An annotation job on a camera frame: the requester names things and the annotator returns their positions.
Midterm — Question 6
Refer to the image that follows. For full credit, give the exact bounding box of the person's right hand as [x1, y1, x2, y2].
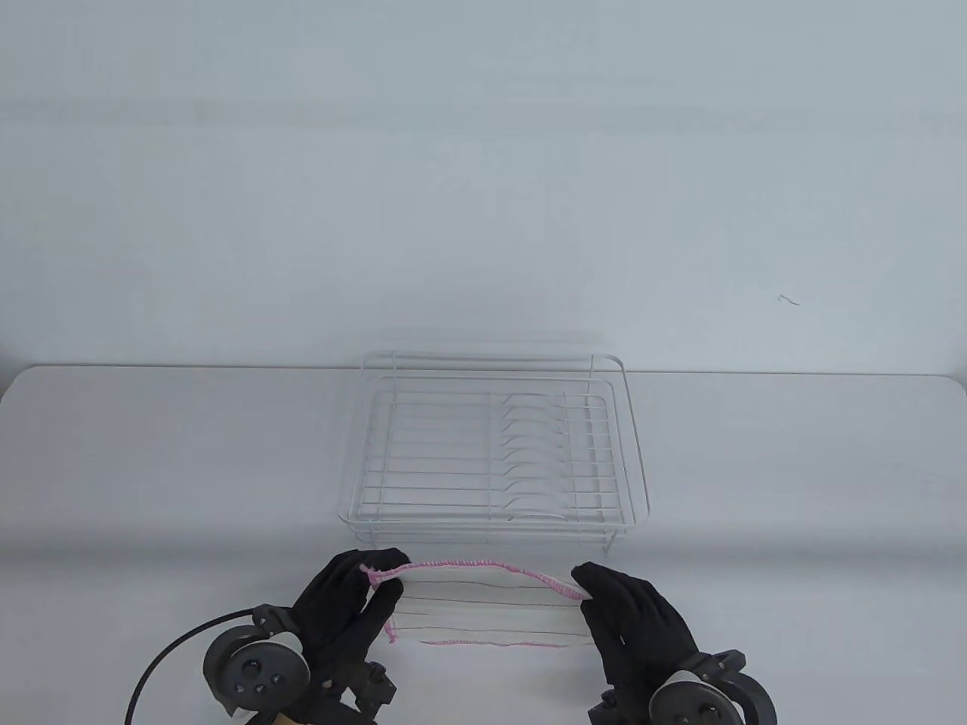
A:
[571, 561, 704, 684]

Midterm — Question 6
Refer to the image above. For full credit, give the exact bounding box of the person's left hand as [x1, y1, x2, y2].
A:
[290, 549, 413, 683]

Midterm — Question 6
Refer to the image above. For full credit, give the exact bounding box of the white cloth with pink edge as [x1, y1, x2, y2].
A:
[360, 557, 595, 648]

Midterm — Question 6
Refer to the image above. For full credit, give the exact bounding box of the black round wrist controller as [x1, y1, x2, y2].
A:
[202, 604, 313, 717]
[647, 649, 778, 725]

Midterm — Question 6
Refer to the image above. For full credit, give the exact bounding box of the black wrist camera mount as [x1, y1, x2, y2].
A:
[587, 683, 652, 725]
[316, 657, 399, 716]

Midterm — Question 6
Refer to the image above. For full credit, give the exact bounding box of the white wire dish rack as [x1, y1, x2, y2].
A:
[339, 351, 653, 547]

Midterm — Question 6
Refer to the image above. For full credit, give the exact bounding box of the black cable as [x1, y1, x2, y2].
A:
[124, 610, 259, 725]

